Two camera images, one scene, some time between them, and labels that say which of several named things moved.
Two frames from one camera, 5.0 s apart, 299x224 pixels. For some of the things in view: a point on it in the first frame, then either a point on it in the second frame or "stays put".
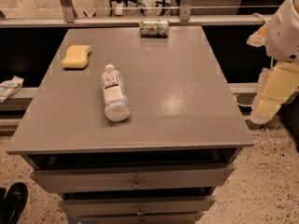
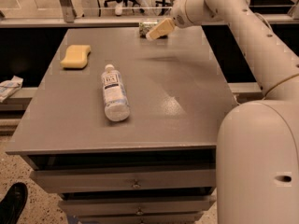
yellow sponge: (77, 56) stays put
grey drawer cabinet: (164, 162) stays put
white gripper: (284, 36) → (178, 16)
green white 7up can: (154, 29) stays put
